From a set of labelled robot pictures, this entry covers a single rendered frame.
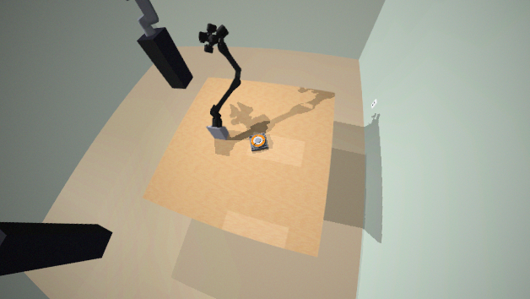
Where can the orange round plate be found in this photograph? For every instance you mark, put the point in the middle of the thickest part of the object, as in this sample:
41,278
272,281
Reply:
253,142

